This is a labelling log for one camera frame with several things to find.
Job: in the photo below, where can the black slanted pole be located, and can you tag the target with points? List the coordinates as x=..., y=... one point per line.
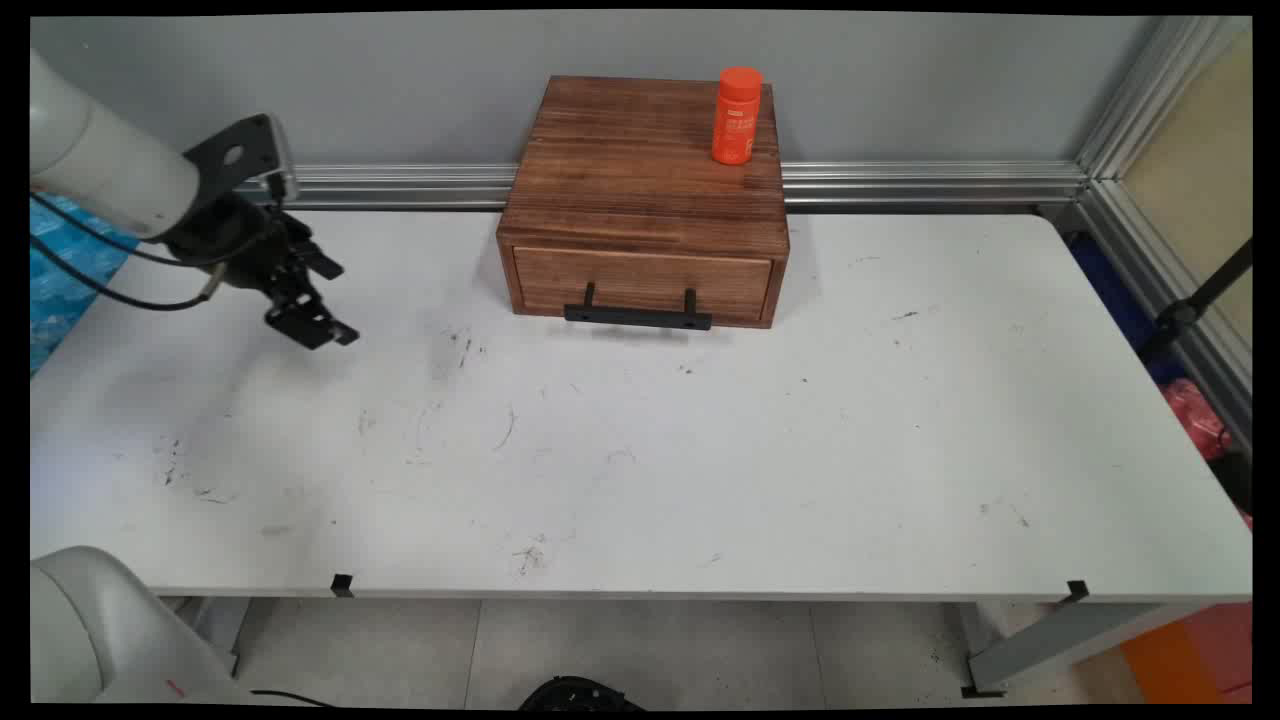
x=1195, y=305

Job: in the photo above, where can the light wooden drawer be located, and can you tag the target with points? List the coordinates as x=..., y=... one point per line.
x=640, y=275

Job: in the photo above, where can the orange red floor mat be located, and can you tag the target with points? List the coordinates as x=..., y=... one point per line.
x=1190, y=655

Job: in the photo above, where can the black tape marker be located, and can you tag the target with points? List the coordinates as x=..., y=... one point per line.
x=342, y=586
x=1076, y=592

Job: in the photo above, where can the orange plastic bottle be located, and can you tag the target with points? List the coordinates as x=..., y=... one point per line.
x=738, y=120

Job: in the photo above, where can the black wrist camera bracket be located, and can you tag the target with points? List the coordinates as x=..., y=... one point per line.
x=235, y=155

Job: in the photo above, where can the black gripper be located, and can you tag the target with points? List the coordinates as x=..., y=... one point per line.
x=235, y=245

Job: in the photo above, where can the long aluminium back rail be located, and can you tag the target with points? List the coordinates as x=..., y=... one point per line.
x=900, y=185

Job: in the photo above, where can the dark wooden drawer cabinet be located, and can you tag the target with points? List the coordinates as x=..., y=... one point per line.
x=640, y=160

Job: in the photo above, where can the blue crate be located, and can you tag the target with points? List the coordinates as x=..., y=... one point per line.
x=1120, y=300

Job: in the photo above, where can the black round floor object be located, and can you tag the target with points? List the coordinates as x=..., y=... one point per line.
x=580, y=695

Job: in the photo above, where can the red plastic bag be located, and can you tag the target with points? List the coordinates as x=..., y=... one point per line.
x=1195, y=415

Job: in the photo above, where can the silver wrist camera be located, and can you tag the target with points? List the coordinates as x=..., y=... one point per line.
x=283, y=160

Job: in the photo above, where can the white metal table leg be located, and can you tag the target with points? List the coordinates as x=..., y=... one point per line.
x=215, y=630
x=1070, y=640

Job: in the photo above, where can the aluminium side rail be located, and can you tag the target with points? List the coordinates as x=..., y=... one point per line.
x=1170, y=290

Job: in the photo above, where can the blue patterned cloth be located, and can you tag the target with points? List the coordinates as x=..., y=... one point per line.
x=65, y=290

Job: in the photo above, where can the aluminium corner post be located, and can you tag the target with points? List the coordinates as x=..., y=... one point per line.
x=1150, y=90

